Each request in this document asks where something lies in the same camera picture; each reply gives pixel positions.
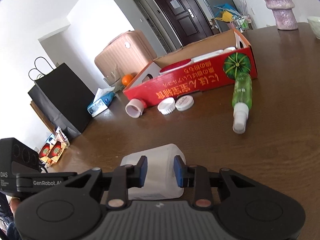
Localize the white plastic bottle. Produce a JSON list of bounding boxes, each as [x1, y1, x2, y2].
[[120, 144, 185, 200]]

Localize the green spray bottle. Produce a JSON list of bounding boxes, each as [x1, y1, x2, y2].
[[232, 73, 252, 134]]

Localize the white round disc device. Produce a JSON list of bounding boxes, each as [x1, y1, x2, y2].
[[175, 95, 194, 112]]

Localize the white ribbed cap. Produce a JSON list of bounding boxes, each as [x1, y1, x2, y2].
[[157, 97, 176, 115]]

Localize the red white lint brush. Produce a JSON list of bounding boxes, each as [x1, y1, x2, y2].
[[159, 49, 223, 75]]

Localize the red snack packages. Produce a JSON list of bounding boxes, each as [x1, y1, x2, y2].
[[39, 127, 70, 167]]

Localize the brown paper bag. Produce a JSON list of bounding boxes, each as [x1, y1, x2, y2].
[[30, 101, 55, 133]]

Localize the black paper bag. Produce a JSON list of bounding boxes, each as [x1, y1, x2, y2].
[[28, 63, 94, 140]]

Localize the blue tissue box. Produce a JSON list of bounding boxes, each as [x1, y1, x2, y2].
[[87, 87, 115, 118]]

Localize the clear glass cup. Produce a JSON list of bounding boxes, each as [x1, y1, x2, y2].
[[104, 66, 123, 87]]

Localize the orange fruit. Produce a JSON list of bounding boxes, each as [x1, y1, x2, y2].
[[121, 74, 134, 86]]

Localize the red cardboard box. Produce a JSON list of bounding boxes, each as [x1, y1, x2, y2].
[[123, 30, 258, 107]]

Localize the pink suitcase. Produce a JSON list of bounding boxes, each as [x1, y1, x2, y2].
[[94, 30, 157, 76]]

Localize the pale green bowl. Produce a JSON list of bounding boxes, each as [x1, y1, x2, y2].
[[307, 16, 320, 39]]

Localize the dark brown door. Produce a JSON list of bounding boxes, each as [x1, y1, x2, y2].
[[155, 0, 213, 46]]

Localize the pink ceramic vase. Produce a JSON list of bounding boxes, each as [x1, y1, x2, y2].
[[264, 0, 298, 31]]

